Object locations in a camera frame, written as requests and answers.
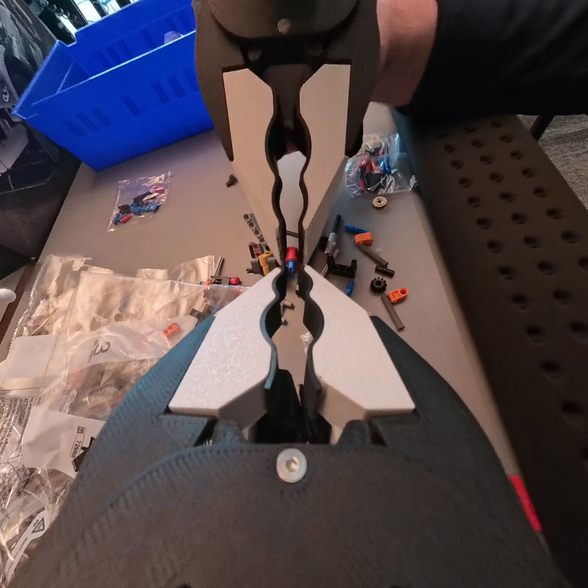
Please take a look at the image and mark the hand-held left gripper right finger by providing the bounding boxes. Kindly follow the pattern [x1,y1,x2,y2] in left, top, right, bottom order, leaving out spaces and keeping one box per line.
[299,266,417,445]

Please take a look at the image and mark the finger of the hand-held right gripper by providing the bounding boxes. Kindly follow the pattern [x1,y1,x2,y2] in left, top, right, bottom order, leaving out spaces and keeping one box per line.
[222,68,288,262]
[296,63,354,266]

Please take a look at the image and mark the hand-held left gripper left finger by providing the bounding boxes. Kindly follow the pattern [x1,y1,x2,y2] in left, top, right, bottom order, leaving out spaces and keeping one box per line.
[168,266,283,444]

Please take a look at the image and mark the yellow grey lego assembly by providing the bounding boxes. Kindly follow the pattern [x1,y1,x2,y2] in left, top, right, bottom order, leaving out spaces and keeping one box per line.
[243,211,278,276]

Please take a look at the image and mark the person's right forearm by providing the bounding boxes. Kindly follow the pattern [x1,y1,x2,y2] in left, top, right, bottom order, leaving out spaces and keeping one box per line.
[397,0,588,122]

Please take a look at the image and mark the dark grey lego axle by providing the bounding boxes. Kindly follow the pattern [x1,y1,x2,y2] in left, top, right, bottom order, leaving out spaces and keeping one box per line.
[380,294,406,331]
[360,244,389,268]

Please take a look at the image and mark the bag red blue lego pieces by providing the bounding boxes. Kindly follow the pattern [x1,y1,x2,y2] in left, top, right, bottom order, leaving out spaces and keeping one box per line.
[345,133,416,198]

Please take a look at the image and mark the small black red lego assembly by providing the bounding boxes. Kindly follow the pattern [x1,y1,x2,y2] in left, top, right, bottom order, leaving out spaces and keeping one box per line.
[202,256,243,288]

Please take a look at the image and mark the small bag blue lego pieces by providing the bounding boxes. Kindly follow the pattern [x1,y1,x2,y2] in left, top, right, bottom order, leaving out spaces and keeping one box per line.
[108,171,172,232]

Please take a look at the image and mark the dark printed lego box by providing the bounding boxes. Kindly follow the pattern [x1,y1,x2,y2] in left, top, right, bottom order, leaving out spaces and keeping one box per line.
[0,0,81,276]

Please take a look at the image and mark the person's right hand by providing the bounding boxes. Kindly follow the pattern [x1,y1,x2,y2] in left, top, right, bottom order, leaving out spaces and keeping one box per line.
[371,0,440,104]

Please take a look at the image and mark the blue plastic bin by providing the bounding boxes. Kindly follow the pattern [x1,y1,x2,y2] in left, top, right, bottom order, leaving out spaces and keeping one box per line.
[13,0,217,172]

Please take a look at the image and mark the pile of clear plastic bags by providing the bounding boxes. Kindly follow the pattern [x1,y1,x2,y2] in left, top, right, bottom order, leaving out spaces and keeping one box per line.
[0,254,253,575]

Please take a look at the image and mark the dark perforated board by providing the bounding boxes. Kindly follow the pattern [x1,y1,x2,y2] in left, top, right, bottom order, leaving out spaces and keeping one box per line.
[400,115,588,588]

